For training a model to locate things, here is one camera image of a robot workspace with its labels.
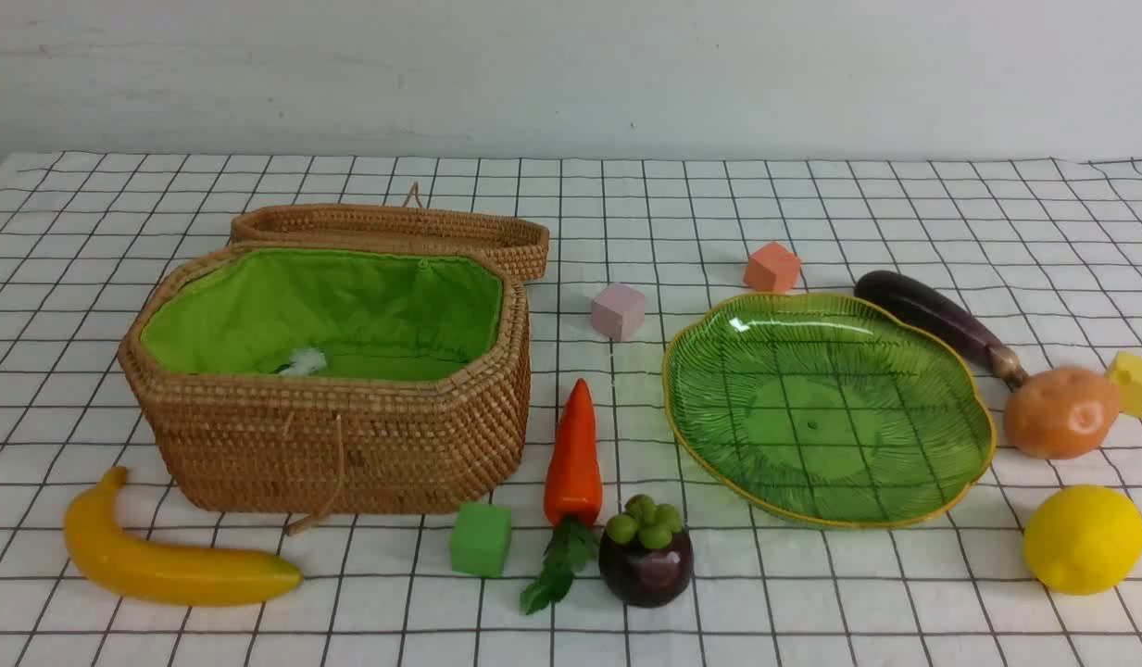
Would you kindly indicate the orange plastic carrot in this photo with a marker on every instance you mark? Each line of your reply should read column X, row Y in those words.
column 573, row 498

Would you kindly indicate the purple plastic mangosteen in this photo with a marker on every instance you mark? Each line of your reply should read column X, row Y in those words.
column 646, row 554

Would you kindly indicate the purple plastic eggplant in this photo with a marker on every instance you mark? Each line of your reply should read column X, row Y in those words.
column 922, row 307

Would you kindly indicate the yellow plastic banana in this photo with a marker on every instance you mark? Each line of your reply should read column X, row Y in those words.
column 163, row 572

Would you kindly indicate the brown plastic potato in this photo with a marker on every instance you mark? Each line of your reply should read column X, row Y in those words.
column 1063, row 413

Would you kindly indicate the yellow plastic lemon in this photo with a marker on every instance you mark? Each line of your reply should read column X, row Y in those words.
column 1083, row 540

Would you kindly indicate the pink foam cube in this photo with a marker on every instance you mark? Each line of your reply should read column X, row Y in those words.
column 618, row 312

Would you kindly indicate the woven wicker basket lid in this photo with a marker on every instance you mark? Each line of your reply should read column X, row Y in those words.
column 514, row 245

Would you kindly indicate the orange foam cube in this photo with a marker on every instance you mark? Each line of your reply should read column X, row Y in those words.
column 773, row 269

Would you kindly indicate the green foam cube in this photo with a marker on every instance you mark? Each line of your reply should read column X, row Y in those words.
column 480, row 540

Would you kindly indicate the woven wicker basket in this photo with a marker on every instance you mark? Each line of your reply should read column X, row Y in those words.
column 320, row 379

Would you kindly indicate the green glass leaf plate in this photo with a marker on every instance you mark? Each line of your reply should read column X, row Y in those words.
column 825, row 410

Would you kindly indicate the white checkered tablecloth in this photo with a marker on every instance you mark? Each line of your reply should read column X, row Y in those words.
column 1047, row 253

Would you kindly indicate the yellow foam cube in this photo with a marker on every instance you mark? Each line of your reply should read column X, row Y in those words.
column 1125, row 372

